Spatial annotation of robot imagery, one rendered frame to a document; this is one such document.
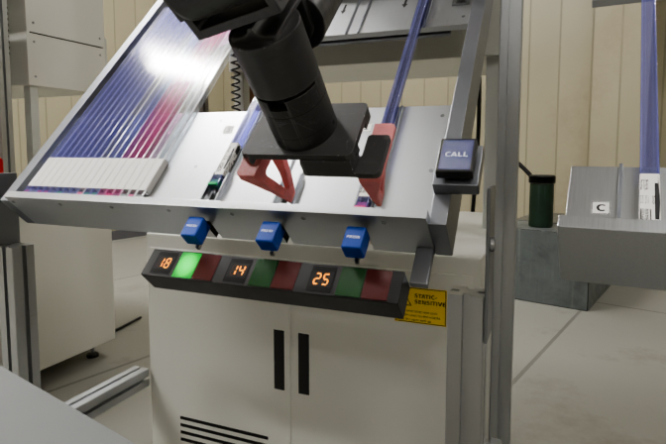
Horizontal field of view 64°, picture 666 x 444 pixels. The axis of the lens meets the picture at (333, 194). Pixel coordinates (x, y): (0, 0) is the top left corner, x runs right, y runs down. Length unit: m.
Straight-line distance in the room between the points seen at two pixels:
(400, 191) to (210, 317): 0.62
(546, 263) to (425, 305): 2.02
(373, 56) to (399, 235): 0.74
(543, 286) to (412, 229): 2.38
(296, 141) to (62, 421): 0.28
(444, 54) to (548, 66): 2.74
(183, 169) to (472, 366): 0.47
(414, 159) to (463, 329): 0.21
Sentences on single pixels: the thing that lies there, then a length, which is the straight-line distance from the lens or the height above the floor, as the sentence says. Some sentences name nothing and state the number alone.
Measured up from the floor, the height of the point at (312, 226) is 0.71.
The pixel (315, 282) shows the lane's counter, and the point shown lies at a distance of 0.60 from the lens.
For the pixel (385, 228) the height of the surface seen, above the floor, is 0.71.
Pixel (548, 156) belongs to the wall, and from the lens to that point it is 3.93.
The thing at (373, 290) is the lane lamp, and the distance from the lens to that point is 0.58.
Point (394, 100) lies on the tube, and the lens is 0.73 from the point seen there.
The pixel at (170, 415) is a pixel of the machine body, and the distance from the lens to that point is 1.29.
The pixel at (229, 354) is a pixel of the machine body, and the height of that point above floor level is 0.38.
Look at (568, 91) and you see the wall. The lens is 3.92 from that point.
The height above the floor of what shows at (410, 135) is 0.82.
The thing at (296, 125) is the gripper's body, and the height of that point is 0.82.
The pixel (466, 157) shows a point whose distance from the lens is 0.59.
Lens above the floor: 0.80
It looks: 5 degrees down
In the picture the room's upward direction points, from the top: straight up
